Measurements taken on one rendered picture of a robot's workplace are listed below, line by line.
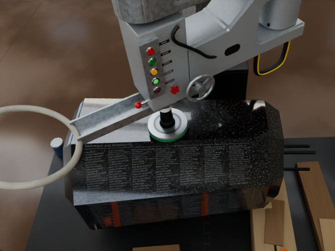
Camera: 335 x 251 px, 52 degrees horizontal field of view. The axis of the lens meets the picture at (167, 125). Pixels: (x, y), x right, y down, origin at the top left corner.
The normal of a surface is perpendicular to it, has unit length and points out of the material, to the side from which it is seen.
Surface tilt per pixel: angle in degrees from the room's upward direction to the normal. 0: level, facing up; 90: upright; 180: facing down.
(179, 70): 90
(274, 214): 0
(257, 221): 0
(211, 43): 90
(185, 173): 45
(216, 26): 4
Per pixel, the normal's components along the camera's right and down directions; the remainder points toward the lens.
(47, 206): -0.11, -0.63
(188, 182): -0.10, 0.10
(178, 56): 0.47, 0.65
